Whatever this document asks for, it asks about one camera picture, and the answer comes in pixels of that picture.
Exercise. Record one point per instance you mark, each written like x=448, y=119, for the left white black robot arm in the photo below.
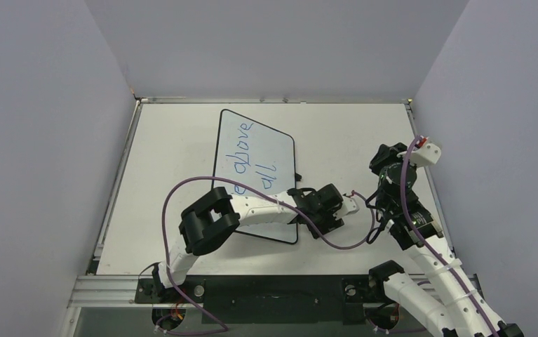
x=209, y=222

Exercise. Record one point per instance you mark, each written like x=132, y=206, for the black framed whiteboard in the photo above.
x=255, y=154

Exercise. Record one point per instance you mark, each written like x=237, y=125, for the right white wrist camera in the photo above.
x=425, y=153

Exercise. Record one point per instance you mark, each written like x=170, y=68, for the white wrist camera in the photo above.
x=348, y=207
x=425, y=153

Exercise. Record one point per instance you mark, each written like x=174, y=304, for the aluminium front rail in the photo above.
x=122, y=291

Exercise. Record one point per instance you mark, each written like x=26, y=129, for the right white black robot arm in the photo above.
x=457, y=308

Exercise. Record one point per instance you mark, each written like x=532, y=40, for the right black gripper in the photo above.
x=384, y=156

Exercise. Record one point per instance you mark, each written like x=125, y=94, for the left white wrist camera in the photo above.
x=348, y=207

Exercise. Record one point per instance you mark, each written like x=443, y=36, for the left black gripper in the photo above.
x=330, y=223

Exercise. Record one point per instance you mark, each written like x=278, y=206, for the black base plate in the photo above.
x=285, y=299

